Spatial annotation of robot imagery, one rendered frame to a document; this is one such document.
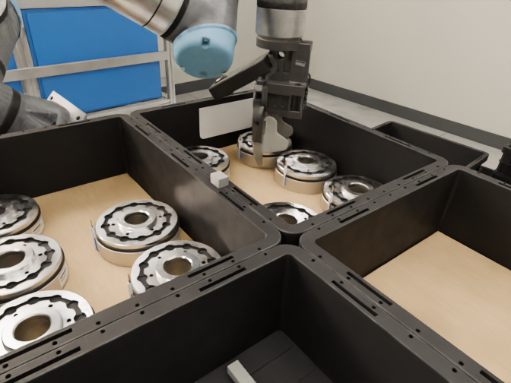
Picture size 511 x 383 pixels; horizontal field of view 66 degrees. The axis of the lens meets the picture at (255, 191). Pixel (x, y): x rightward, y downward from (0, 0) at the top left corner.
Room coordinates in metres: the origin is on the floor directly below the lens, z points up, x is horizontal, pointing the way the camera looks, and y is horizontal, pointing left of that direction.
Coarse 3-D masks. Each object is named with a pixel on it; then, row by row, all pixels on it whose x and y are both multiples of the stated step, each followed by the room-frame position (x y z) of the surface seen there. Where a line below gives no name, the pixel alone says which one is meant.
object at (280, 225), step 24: (240, 96) 0.73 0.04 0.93; (144, 120) 0.58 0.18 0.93; (336, 120) 0.63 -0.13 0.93; (168, 144) 0.49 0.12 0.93; (408, 144) 0.54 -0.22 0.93; (432, 168) 0.46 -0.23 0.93; (240, 192) 0.38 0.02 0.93; (384, 192) 0.39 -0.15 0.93; (264, 216) 0.33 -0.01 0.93; (336, 216) 0.34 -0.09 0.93; (288, 240) 0.31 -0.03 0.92
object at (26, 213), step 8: (0, 200) 0.43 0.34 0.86; (8, 200) 0.44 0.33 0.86; (16, 200) 0.44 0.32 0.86; (24, 200) 0.44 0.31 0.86; (32, 200) 0.44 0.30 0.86; (16, 208) 0.42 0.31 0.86; (24, 208) 0.42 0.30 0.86; (32, 208) 0.42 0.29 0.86; (16, 216) 0.40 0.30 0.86; (24, 216) 0.41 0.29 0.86; (32, 216) 0.40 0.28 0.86; (0, 224) 0.38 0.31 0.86; (8, 224) 0.38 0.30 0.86; (16, 224) 0.38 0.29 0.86; (24, 224) 0.39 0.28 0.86; (0, 232) 0.37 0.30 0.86; (8, 232) 0.37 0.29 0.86; (16, 232) 0.38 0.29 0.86
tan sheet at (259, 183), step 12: (228, 156) 0.67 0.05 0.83; (240, 168) 0.62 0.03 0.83; (252, 168) 0.63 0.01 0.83; (240, 180) 0.58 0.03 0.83; (252, 180) 0.58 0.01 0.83; (264, 180) 0.58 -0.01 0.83; (252, 192) 0.54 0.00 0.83; (264, 192) 0.54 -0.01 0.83; (276, 192) 0.55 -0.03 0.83; (288, 192) 0.55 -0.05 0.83; (300, 204) 0.51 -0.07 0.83; (312, 204) 0.52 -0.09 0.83
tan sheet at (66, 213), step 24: (72, 192) 0.51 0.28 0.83; (96, 192) 0.52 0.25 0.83; (120, 192) 0.52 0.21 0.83; (144, 192) 0.52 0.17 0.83; (48, 216) 0.45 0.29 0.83; (72, 216) 0.45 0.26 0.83; (96, 216) 0.45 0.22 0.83; (72, 240) 0.40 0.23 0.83; (192, 240) 0.41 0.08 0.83; (72, 264) 0.35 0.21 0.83; (96, 264) 0.36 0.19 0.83; (72, 288) 0.32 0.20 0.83; (96, 288) 0.32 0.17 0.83; (120, 288) 0.32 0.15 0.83; (96, 312) 0.28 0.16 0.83
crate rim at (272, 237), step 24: (96, 120) 0.56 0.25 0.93; (120, 120) 0.58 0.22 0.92; (192, 168) 0.43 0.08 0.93; (216, 192) 0.37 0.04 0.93; (240, 216) 0.33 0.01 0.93; (264, 240) 0.29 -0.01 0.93; (216, 264) 0.26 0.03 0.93; (168, 288) 0.22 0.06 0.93; (120, 312) 0.20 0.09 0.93; (48, 336) 0.17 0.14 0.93; (72, 336) 0.18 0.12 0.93; (0, 360) 0.16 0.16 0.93; (24, 360) 0.16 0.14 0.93
